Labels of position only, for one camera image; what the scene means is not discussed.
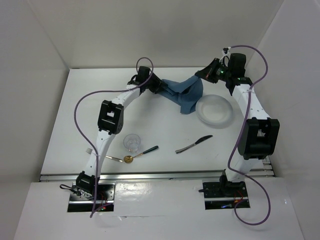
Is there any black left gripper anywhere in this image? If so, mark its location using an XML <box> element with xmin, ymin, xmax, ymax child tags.
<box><xmin>143</xmin><ymin>72</ymin><xmax>167</xmax><ymax>94</ymax></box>

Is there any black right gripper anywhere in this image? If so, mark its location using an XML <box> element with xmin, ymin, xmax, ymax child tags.
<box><xmin>196</xmin><ymin>58</ymin><xmax>232</xmax><ymax>84</ymax></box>

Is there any blue cloth napkin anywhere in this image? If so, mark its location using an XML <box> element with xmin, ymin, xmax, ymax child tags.
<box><xmin>159</xmin><ymin>75</ymin><xmax>204</xmax><ymax>115</ymax></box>

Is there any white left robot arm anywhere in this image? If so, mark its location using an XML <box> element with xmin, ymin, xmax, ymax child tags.
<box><xmin>75</xmin><ymin>66</ymin><xmax>168</xmax><ymax>200</ymax></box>

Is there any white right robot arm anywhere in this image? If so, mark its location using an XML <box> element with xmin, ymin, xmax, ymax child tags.
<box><xmin>195</xmin><ymin>53</ymin><xmax>280</xmax><ymax>197</ymax></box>

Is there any white round plate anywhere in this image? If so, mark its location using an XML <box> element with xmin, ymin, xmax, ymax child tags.
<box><xmin>195</xmin><ymin>94</ymin><xmax>234</xmax><ymax>129</ymax></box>

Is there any clear drinking glass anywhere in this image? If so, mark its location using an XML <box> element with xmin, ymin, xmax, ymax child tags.
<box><xmin>123</xmin><ymin>133</ymin><xmax>141</xmax><ymax>153</ymax></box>

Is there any silver table knife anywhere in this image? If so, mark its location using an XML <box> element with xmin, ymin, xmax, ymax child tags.
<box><xmin>175</xmin><ymin>135</ymin><xmax>213</xmax><ymax>154</ymax></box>

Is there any silver fork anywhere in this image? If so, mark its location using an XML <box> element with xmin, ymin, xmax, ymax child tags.
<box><xmin>86</xmin><ymin>148</ymin><xmax>124</xmax><ymax>163</ymax></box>

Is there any gold spoon dark handle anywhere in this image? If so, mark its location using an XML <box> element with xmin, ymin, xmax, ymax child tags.
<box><xmin>123</xmin><ymin>145</ymin><xmax>159</xmax><ymax>164</ymax></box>

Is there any aluminium rail frame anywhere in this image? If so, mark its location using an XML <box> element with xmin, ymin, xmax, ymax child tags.
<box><xmin>38</xmin><ymin>66</ymin><xmax>276</xmax><ymax>183</ymax></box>

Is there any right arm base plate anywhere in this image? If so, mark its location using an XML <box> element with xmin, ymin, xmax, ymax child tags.
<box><xmin>198</xmin><ymin>181</ymin><xmax>250</xmax><ymax>210</ymax></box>

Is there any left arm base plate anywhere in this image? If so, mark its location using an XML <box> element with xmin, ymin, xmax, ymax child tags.
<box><xmin>67</xmin><ymin>183</ymin><xmax>116</xmax><ymax>213</ymax></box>

